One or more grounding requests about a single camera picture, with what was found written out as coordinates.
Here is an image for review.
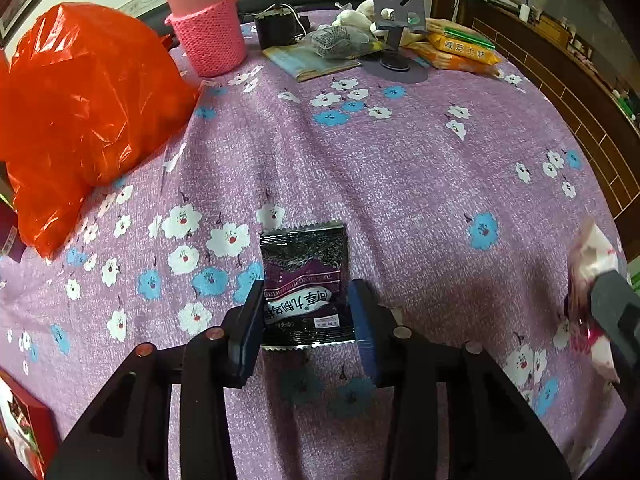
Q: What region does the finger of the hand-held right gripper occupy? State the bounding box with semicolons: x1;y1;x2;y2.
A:
590;270;640;386

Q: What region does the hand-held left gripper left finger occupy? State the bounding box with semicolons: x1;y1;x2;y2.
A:
47;280;265;480

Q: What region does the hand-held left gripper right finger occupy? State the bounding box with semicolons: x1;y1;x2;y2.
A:
348;280;572;480

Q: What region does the pink white snack packet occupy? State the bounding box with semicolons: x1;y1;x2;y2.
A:
565;220;632;383

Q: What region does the black purple snack packet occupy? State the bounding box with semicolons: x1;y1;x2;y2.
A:
259;221;357;352

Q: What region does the red gift box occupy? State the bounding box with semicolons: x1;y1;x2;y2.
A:
0;370;58;478

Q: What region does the wooden brick-pattern counter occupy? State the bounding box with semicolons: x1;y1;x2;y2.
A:
432;0;640;241

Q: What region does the maroon rectangular box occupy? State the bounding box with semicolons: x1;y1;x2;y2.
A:
0;200;26;263

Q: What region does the red plastic bag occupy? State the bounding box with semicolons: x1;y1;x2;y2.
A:
0;2;201;261

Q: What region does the thin booklet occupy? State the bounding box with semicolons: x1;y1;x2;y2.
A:
262;42;362;83

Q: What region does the clear bag of items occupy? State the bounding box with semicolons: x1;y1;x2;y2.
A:
305;25;386;61

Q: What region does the pink knit-sleeved bottle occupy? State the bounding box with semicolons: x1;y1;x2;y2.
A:
162;0;247;77

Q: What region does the green cracker packet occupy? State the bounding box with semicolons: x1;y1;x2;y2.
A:
425;19;497;51

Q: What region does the small black box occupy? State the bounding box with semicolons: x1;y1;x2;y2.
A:
254;0;301;51

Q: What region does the white plush toy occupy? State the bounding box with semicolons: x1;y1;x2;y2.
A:
332;0;391;36

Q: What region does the framed wall picture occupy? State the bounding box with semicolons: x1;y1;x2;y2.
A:
0;0;66;41

